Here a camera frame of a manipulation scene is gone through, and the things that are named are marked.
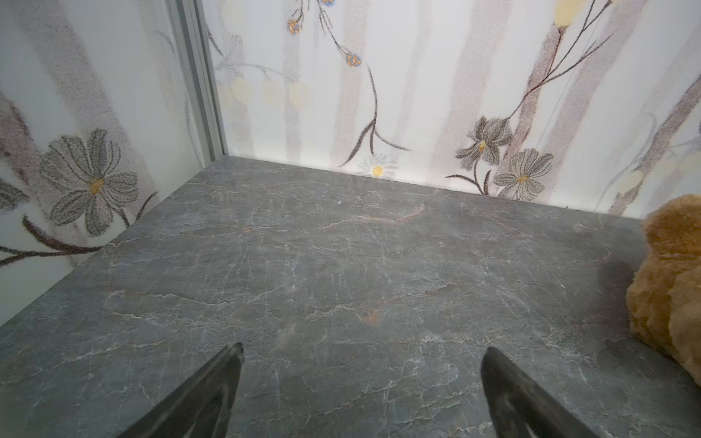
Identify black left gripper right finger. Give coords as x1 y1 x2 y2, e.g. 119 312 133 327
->
480 347 595 438

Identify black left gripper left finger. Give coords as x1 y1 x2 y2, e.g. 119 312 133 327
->
120 342 245 437

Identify brown teddy bear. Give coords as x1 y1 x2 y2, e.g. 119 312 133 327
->
626 195 700 383

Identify aluminium corner post left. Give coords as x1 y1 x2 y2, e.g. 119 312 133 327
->
166 0 227 167

